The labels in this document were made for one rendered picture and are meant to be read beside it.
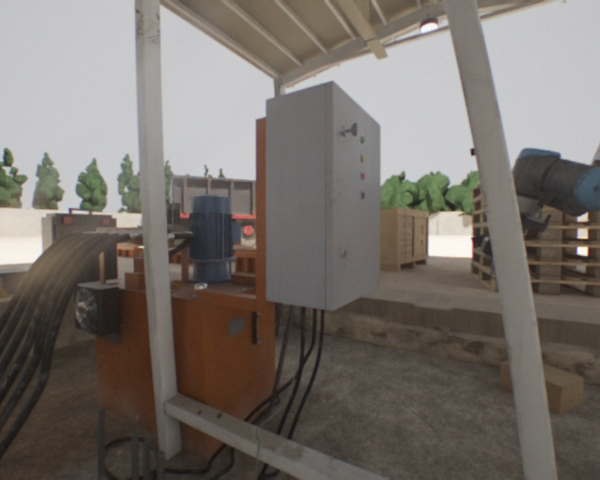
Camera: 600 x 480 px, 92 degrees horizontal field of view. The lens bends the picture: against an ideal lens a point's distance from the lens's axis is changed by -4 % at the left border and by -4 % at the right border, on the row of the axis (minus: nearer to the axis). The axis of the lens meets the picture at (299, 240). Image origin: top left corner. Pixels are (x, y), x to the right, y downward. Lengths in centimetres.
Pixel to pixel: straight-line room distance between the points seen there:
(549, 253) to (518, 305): 241
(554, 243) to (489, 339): 109
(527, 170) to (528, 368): 50
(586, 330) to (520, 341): 170
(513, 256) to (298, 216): 51
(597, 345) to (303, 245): 191
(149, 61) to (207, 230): 71
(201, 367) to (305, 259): 62
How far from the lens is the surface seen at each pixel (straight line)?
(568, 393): 200
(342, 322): 253
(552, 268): 310
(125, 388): 168
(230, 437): 112
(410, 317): 235
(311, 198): 82
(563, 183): 93
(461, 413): 178
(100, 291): 148
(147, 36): 129
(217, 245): 150
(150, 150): 116
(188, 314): 122
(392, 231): 390
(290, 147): 89
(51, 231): 301
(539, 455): 76
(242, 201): 940
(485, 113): 64
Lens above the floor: 86
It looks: 2 degrees down
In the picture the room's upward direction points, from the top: straight up
